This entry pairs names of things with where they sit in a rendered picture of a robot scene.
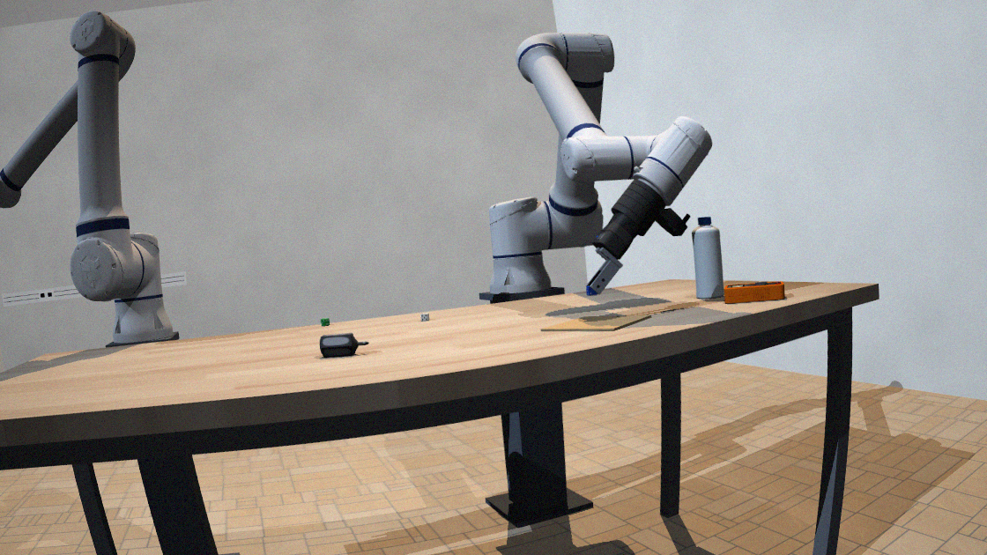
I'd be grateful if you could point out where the orange digital multimeter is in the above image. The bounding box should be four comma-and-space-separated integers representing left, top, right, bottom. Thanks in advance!
724, 281, 785, 304

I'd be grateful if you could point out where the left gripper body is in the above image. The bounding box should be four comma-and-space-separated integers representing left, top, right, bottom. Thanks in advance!
592, 159, 691, 260

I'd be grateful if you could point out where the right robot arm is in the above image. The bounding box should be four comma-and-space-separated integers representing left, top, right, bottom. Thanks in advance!
0, 11, 174, 343

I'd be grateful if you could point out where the orange square mat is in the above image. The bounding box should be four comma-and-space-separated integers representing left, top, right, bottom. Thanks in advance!
540, 315, 651, 331

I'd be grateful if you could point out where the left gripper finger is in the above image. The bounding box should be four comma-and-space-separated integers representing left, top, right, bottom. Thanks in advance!
590, 248, 623, 294
586, 248, 610, 286

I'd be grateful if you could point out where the grey plastic bottle with blue cap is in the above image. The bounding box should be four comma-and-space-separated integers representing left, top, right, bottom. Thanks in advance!
692, 217, 724, 299

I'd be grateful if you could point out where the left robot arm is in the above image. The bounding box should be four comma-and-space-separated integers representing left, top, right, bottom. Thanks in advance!
489, 33, 712, 294

